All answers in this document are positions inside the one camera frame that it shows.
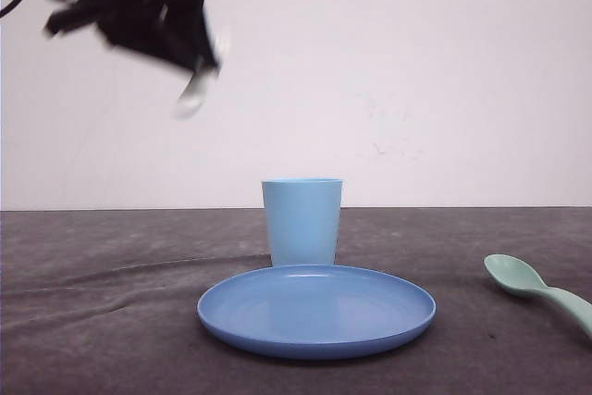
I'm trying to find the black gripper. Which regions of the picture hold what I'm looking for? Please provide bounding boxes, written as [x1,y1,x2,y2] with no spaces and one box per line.
[45,0,220,72]

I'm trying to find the white plastic fork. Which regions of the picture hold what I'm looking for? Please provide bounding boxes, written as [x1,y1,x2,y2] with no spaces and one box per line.
[171,24,232,119]

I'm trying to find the light blue plastic cup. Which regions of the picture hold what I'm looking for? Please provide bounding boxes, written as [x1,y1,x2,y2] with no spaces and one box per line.
[262,178,342,266]

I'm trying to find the mint green plastic spoon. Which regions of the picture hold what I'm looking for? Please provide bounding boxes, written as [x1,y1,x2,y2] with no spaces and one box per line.
[483,253,591,338]

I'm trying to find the blue plastic plate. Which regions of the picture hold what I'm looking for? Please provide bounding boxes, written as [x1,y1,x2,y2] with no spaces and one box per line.
[196,265,437,361]

